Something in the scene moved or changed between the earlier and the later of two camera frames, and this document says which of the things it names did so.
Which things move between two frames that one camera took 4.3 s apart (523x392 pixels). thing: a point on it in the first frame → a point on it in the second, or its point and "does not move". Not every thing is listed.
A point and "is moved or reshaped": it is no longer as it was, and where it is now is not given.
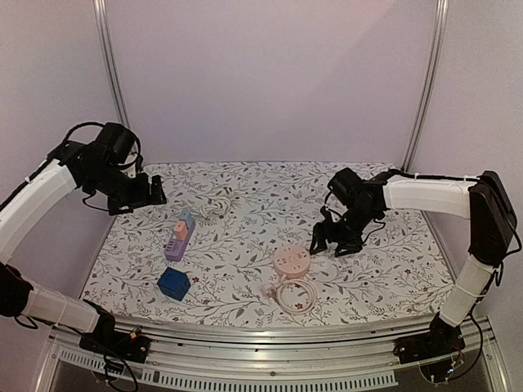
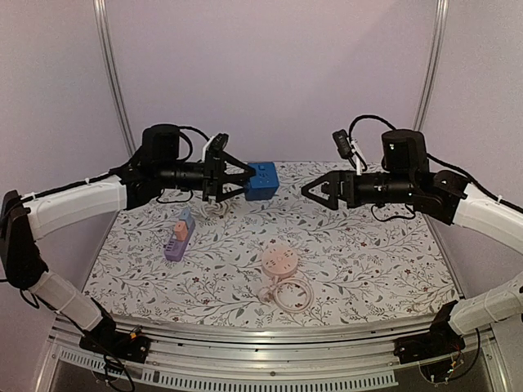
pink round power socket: [292, 261] is moved or reshaped
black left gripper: [142, 196] → [215, 176]
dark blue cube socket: [174, 283] → [265, 184]
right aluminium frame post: [438, 43] does not move
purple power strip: [174, 249] does not move
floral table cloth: [230, 247] does not move
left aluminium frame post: [100, 6] does not move
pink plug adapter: [181, 231] does not move
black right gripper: [341, 230] → [348, 189]
